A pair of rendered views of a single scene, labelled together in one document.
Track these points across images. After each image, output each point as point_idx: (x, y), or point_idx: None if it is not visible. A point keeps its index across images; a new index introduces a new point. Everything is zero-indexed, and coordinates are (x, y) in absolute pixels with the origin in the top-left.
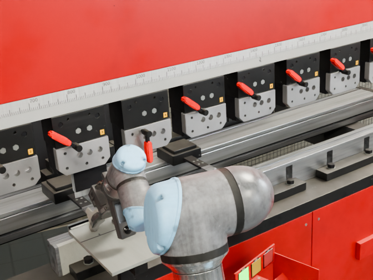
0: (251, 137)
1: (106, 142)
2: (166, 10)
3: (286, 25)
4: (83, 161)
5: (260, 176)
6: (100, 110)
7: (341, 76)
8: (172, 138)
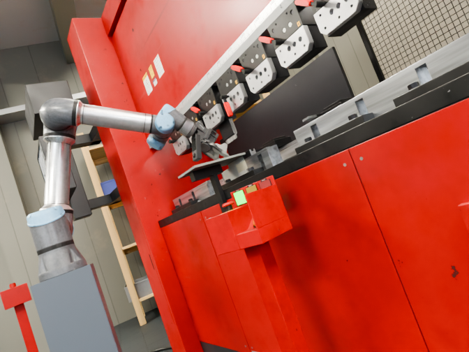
0: None
1: (216, 108)
2: (216, 14)
3: None
4: (212, 121)
5: (47, 100)
6: (210, 90)
7: None
8: None
